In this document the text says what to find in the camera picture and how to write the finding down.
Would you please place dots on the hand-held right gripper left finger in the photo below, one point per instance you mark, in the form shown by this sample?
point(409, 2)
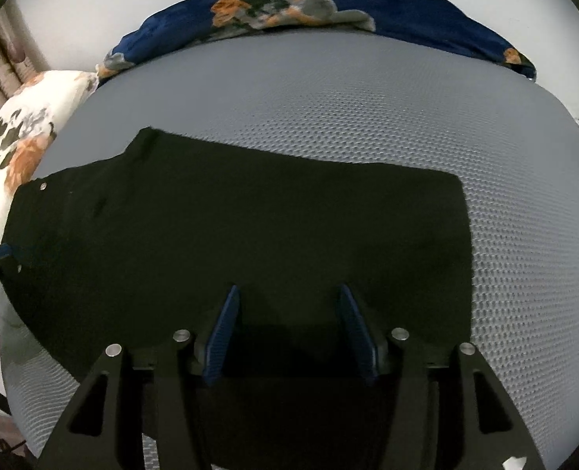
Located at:
point(223, 338)

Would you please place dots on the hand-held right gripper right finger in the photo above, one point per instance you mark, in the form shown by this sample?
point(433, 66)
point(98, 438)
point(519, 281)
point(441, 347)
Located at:
point(358, 333)

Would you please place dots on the black pants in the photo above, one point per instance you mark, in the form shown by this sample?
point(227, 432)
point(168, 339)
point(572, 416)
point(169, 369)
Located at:
point(250, 235)

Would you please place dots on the white floral pillow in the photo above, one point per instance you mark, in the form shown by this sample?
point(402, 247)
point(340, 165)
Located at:
point(20, 127)

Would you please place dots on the beige curtain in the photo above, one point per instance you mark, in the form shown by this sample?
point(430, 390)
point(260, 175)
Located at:
point(5, 54)

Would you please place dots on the navy floral pillow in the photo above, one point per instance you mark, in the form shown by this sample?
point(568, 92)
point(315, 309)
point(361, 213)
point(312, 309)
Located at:
point(406, 5)

